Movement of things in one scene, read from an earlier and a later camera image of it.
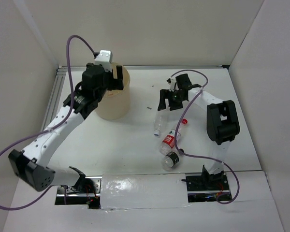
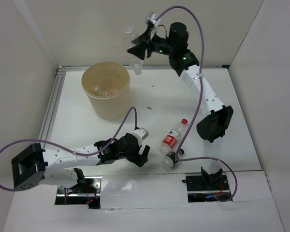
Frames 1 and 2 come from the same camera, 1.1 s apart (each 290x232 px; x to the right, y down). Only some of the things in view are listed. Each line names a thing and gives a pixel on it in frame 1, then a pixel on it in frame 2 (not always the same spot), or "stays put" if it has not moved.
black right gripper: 166,94 -> 141,43
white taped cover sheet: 143,190 stays put
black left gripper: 115,83 -> 138,159
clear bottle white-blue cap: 158,123 -> 130,34
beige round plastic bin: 115,104 stays put
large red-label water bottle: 167,143 stays put
